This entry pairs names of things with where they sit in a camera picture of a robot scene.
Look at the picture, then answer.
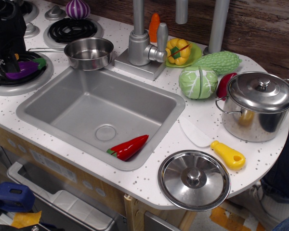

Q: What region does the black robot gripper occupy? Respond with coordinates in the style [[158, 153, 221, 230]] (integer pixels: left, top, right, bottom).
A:
[[0, 0, 26, 73]]

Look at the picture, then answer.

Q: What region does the purple toy eggplant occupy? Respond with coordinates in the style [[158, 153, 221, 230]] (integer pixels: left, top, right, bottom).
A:
[[5, 58, 47, 80]]

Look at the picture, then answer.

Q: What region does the loose steel pot lid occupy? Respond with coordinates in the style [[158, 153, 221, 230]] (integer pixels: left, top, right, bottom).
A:
[[158, 150, 231, 212]]

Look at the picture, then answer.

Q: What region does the steel pot lid on pot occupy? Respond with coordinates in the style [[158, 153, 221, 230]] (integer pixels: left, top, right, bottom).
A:
[[226, 72, 289, 113]]

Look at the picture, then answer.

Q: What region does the front black coil burner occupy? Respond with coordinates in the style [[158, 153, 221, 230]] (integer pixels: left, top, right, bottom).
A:
[[0, 51, 53, 96]]

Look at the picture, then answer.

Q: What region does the black coil burner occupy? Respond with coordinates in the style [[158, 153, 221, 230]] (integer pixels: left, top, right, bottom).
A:
[[43, 18, 104, 48], [0, 51, 53, 96]]

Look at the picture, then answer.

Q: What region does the grey stove knob middle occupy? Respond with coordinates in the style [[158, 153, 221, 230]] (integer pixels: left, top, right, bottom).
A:
[[24, 22, 40, 39]]

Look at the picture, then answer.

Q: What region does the grey stove knob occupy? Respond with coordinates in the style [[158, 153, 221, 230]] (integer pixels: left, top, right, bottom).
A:
[[24, 22, 40, 39], [44, 5, 66, 21]]

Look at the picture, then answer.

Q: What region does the rear black coil burner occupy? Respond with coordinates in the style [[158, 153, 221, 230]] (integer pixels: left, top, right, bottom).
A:
[[43, 18, 104, 48]]

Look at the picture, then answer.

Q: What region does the far left coil burner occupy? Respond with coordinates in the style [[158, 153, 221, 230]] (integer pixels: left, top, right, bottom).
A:
[[20, 0, 39, 23]]

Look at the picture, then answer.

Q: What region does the grey stove knob rear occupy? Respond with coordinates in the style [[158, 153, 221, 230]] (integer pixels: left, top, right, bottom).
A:
[[44, 5, 66, 21]]

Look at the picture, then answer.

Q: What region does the small steel saucepan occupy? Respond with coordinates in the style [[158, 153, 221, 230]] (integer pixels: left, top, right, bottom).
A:
[[29, 38, 114, 71]]

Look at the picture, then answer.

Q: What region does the purple striped toy onion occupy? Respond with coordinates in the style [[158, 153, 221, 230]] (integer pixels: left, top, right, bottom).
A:
[[65, 0, 91, 19]]

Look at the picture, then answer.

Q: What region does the grey toy sink basin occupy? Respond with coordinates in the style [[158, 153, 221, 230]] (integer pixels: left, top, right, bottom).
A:
[[16, 67, 185, 171]]

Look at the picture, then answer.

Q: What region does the blue clamp tool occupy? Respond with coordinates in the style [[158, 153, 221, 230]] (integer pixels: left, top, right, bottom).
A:
[[0, 182, 35, 212]]

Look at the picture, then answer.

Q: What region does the grey toy faucet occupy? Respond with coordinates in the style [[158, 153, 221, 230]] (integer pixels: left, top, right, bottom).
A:
[[115, 0, 168, 81]]

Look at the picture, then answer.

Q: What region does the red toy chili pepper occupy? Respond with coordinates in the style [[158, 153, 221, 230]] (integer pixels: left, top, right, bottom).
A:
[[106, 135, 149, 161]]

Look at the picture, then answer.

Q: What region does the yellow cloth scrap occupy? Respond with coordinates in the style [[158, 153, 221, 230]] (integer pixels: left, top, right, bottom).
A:
[[11, 211, 42, 229]]

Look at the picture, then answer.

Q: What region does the orange toy carrot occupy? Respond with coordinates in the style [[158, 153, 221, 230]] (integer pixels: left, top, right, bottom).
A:
[[148, 13, 160, 42]]

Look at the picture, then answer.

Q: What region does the yellow toy bell pepper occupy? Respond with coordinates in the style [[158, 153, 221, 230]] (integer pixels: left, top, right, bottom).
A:
[[165, 38, 192, 65]]

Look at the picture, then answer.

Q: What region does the grey faucet spout end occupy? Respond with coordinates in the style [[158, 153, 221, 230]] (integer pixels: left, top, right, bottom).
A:
[[175, 0, 188, 25]]

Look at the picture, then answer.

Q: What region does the green toy cabbage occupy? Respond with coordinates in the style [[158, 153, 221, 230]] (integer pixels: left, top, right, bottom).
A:
[[179, 66, 218, 100]]

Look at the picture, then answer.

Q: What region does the light green plastic plate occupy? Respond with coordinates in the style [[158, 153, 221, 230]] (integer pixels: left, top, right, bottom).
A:
[[166, 42, 202, 67]]

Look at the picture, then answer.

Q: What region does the dark red toy pepper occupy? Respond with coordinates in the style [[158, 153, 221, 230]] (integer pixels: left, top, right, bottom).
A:
[[216, 73, 237, 98]]

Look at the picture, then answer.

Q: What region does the green toy bitter melon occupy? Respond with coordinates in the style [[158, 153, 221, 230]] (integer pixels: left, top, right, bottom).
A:
[[191, 51, 242, 75]]

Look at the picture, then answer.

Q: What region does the grey vertical pole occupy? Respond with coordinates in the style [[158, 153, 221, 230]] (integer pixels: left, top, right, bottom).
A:
[[203, 0, 230, 55]]

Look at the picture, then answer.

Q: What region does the grey oven door handle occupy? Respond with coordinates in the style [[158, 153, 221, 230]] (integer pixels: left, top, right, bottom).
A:
[[7, 162, 118, 231]]

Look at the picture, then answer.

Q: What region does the toy knife yellow handle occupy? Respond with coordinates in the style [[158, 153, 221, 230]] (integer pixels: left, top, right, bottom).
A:
[[179, 116, 246, 171]]

